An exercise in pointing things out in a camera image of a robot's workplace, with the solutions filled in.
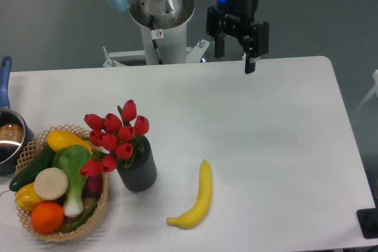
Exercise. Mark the green bean pod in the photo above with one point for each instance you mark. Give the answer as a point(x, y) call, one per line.
point(83, 218)

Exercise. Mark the black device at edge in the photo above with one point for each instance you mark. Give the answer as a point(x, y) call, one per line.
point(368, 222)

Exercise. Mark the yellow bell pepper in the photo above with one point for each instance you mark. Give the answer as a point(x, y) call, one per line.
point(27, 198)

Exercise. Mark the red tulip bouquet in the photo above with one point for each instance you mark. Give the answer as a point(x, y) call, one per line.
point(122, 136)

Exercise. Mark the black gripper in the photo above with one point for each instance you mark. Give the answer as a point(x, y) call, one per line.
point(236, 18)

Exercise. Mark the green bok choy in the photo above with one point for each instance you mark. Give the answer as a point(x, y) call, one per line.
point(70, 160)

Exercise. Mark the dark grey ribbed vase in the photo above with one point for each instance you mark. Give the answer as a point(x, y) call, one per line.
point(142, 174)

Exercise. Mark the dark green cucumber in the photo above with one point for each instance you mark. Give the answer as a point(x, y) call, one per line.
point(28, 175)

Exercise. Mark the woven wicker basket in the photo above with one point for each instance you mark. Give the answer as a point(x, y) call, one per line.
point(32, 149)

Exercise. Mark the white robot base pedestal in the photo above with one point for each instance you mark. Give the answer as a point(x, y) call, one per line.
point(160, 46)

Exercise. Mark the purple red onion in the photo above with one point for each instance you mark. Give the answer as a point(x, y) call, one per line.
point(94, 184)

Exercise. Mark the blue handled saucepan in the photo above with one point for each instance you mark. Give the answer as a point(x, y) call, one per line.
point(15, 134)

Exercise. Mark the orange fruit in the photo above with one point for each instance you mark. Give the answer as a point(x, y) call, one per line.
point(47, 217)

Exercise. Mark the yellow banana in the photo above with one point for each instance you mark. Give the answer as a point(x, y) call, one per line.
point(194, 216)

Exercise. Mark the white frame at right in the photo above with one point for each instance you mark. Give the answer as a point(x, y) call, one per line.
point(372, 92)

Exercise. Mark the yellow squash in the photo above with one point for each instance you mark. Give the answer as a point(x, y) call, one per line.
point(60, 139)

